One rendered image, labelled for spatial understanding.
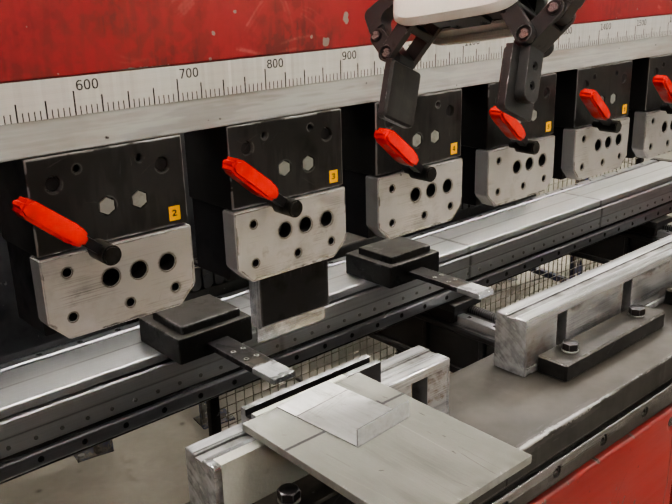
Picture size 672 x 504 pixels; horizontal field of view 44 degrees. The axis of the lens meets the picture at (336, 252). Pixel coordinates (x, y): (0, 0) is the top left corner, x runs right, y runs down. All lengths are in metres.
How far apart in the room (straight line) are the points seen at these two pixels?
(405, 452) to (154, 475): 1.91
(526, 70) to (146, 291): 0.43
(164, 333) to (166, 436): 1.80
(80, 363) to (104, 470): 1.65
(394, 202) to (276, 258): 0.18
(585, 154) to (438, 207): 0.33
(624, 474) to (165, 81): 0.99
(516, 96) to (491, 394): 0.81
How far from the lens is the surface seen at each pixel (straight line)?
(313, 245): 0.90
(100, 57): 0.75
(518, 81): 0.51
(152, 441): 2.92
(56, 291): 0.75
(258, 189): 0.80
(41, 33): 0.72
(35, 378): 1.16
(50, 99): 0.73
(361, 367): 1.06
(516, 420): 1.21
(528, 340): 1.31
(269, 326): 0.95
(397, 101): 0.56
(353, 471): 0.86
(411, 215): 1.00
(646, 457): 1.49
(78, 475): 2.81
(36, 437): 1.13
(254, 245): 0.85
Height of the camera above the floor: 1.48
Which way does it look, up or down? 19 degrees down
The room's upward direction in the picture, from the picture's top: 2 degrees counter-clockwise
